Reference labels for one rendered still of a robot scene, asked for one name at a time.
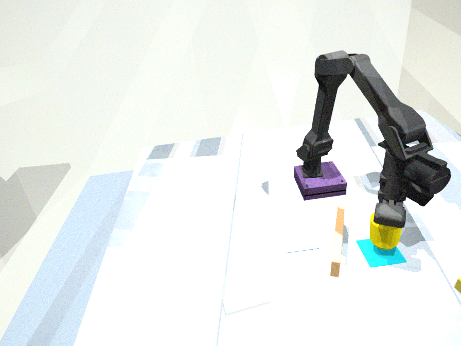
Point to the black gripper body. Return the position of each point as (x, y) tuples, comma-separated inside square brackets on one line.
[(391, 212)]

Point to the yellow rectangular block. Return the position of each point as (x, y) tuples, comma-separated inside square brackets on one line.
[(458, 285)]

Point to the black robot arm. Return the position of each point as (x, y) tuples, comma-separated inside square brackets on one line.
[(399, 124)]

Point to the tan wood-grain flat bar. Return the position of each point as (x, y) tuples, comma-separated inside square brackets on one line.
[(337, 243)]

